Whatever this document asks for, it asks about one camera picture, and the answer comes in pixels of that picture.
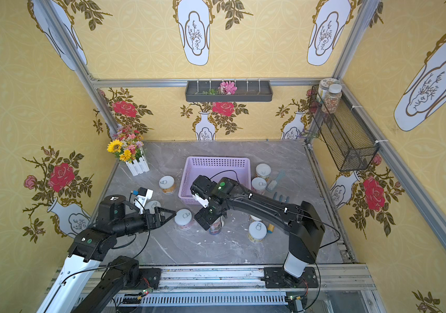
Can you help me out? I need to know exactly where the pink can with pull tab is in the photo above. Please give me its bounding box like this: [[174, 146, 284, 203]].
[[251, 177, 267, 194]]

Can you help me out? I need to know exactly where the yellow can white lid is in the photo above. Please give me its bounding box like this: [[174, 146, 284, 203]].
[[249, 215, 261, 222]]

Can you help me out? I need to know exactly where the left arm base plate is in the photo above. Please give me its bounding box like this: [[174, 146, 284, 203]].
[[125, 267, 162, 290]]

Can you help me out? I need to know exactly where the yellow pineapple can pull tab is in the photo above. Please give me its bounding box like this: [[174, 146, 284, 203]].
[[248, 221, 267, 243]]

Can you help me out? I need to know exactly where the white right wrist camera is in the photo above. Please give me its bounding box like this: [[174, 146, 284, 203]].
[[190, 186, 209, 208]]

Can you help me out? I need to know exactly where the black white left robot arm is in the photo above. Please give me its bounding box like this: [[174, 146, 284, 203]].
[[38, 195, 177, 312]]

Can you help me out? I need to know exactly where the glass jar behind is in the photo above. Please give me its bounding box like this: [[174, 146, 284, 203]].
[[317, 78, 340, 101]]

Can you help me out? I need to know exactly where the green label can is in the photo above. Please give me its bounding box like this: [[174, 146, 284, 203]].
[[145, 200, 161, 214]]

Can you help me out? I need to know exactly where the glass jar white lid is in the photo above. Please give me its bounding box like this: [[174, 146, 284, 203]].
[[322, 83, 342, 113]]

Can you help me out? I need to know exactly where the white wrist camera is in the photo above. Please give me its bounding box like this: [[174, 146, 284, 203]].
[[132, 187, 153, 215], [190, 186, 209, 208]]

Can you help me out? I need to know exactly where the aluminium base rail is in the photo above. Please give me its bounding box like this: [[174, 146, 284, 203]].
[[106, 264, 385, 312]]

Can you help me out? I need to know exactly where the teal garden fork tool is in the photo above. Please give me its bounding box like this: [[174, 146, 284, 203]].
[[263, 198, 290, 233]]

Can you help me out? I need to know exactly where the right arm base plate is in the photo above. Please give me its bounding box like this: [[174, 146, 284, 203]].
[[261, 267, 319, 289]]

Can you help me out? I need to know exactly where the teal scrubbing brush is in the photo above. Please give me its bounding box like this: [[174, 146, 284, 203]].
[[266, 170, 286, 192]]

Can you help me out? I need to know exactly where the dark grey wall shelf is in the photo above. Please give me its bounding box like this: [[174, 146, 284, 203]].
[[185, 79, 273, 103]]

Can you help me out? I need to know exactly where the aluminium frame post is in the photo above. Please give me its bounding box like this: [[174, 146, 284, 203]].
[[332, 0, 381, 80]]

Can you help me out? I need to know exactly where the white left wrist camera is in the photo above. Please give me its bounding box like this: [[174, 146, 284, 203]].
[[132, 187, 153, 215]]

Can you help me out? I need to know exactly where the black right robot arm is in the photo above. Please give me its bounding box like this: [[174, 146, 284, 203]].
[[190, 176, 325, 279]]

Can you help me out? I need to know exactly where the black wire mesh basket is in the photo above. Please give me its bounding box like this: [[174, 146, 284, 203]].
[[309, 86, 379, 172]]

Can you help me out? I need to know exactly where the blue mixed congee can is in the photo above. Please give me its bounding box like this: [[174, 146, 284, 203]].
[[209, 217, 224, 235]]

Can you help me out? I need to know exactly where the purple perforated plastic basket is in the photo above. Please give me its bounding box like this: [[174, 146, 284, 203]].
[[178, 156, 251, 206]]

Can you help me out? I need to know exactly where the artificial flowers white fence pot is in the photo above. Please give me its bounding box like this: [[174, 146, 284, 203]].
[[106, 127, 150, 176]]

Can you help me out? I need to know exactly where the pink artificial flower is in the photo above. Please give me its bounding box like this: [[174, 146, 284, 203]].
[[218, 81, 237, 95]]

